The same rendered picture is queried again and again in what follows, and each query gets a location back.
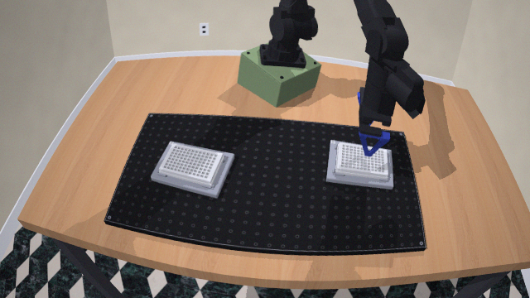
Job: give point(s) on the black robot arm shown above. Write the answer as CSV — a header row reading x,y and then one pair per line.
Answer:
x,y
386,38

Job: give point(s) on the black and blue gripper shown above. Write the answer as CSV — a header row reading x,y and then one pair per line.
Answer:
x,y
368,98

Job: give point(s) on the white well plate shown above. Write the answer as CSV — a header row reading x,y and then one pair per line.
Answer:
x,y
351,160
202,171

